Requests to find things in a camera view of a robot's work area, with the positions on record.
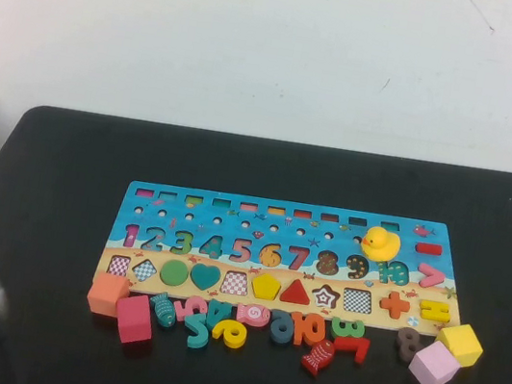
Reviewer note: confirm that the yellow rubber duck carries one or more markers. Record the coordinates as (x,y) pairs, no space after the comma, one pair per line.
(380,245)

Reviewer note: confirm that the teal number four piece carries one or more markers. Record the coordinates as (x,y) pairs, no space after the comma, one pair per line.
(221,314)

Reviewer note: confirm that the yellow pentagon piece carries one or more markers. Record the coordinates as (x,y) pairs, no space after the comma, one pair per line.
(266,287)

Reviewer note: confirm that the yellow wooden cube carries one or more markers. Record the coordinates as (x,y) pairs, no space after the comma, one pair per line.
(460,342)

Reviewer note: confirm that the pink wooden fish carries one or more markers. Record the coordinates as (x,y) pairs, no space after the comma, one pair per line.
(253,313)

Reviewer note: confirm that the red minus sign piece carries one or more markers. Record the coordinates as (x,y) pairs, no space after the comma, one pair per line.
(428,249)

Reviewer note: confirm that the grey-blue number six piece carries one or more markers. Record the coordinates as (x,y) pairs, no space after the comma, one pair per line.
(280,338)

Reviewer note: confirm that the teal heart piece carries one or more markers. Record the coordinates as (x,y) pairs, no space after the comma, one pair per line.
(205,275)

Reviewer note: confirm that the red wooden fish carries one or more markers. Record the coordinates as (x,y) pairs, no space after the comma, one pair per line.
(317,357)

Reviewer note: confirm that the brown number eight piece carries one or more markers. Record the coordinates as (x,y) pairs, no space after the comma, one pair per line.
(409,345)

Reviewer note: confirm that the colourful wooden puzzle board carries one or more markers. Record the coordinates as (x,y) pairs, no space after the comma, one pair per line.
(151,252)

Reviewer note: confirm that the red triangle piece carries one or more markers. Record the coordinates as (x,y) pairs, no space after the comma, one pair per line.
(296,296)

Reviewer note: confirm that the red number seven piece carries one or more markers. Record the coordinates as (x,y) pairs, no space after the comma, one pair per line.
(361,350)

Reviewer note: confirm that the yellow equals sign piece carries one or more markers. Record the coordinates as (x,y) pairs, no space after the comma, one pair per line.
(436,305)

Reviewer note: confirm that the orange plus sign piece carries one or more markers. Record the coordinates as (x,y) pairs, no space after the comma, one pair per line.
(395,305)

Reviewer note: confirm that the orange wooden cube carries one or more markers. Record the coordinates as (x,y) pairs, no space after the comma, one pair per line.
(106,294)

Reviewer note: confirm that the pink number five piece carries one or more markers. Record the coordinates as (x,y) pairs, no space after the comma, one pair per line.
(183,308)

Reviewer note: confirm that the teal wooden fish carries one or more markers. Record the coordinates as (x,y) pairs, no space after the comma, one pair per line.
(163,310)

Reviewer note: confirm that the magenta wooden cube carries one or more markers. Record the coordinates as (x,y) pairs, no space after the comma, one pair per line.
(133,320)

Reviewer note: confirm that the pink greater-than sign piece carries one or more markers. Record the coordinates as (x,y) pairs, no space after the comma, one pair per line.
(437,277)

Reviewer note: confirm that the orange number ten piece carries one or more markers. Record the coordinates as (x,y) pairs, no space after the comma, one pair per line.
(316,329)

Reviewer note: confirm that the teal number two piece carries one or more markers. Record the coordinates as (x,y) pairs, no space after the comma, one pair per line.
(196,340)

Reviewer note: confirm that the lilac wooden cube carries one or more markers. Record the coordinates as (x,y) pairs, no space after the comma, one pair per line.
(434,367)

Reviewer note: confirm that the yellow number nine piece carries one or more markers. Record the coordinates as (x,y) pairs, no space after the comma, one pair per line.
(237,340)

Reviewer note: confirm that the green circle piece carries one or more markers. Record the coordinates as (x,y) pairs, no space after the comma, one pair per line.
(176,273)

